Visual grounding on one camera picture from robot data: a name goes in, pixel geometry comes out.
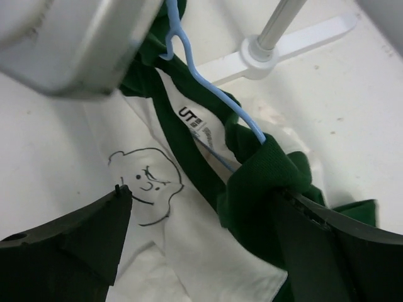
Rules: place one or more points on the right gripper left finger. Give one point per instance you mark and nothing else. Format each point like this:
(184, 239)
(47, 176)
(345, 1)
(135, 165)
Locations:
(93, 235)

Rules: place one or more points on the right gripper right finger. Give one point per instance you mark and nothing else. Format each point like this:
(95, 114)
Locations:
(331, 257)

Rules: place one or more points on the green and white t shirt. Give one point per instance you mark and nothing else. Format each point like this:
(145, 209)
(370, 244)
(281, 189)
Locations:
(201, 183)

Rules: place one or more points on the light blue hanger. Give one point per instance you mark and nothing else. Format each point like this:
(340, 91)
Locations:
(175, 29)

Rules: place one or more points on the white metal clothes rack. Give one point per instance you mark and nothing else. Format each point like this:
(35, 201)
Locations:
(258, 54)

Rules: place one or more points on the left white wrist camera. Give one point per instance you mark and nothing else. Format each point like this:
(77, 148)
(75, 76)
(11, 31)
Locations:
(73, 48)

